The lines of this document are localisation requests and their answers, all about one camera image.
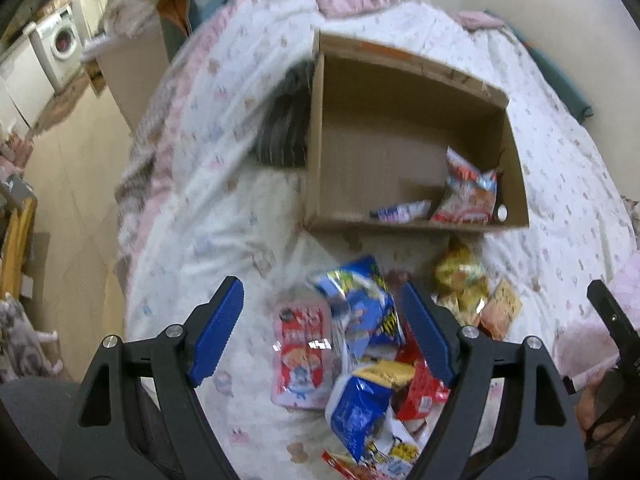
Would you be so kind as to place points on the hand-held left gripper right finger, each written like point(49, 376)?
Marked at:
point(425, 330)

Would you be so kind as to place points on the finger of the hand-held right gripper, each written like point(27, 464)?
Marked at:
point(612, 315)

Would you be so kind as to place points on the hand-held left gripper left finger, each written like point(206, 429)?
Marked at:
point(220, 330)

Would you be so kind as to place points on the blue and silver snack packet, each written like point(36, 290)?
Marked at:
point(360, 305)

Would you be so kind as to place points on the peach snack packet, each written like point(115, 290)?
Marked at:
point(500, 310)

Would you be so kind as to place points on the red snack packet clear window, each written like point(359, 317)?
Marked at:
point(300, 360)

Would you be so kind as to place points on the dark blue white snack packet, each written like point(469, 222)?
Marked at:
point(355, 410)

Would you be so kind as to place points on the white snack packet red edges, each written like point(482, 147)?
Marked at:
point(395, 452)

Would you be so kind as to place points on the cardboard box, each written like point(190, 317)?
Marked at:
point(380, 130)

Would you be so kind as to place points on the yellow snack packet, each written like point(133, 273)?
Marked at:
point(457, 280)

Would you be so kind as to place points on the dark red snack packet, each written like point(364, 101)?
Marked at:
point(420, 395)

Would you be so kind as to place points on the white printed blanket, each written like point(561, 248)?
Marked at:
point(225, 210)

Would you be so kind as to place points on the small pink white snack packet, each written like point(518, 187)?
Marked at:
point(400, 211)

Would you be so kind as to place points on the white round cap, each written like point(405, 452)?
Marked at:
point(501, 213)

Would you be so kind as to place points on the red and white snack packet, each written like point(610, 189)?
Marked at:
point(465, 195)

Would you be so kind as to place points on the grey plush toy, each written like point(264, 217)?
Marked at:
point(22, 340)

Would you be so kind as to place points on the dark striped cloth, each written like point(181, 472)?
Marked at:
point(282, 120)

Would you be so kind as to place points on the teal cloth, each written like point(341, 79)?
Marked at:
point(560, 75)

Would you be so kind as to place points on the beige cabinet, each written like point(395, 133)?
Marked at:
point(135, 80)

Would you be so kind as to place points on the white appliance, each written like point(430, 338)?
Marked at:
point(22, 80)

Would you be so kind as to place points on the dark green cushion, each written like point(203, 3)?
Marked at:
point(200, 5)

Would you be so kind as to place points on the white washing machine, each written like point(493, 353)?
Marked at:
point(57, 45)

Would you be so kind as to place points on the pile of clothes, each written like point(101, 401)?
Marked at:
point(130, 5)

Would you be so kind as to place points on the yellow frame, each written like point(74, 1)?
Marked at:
point(17, 240)

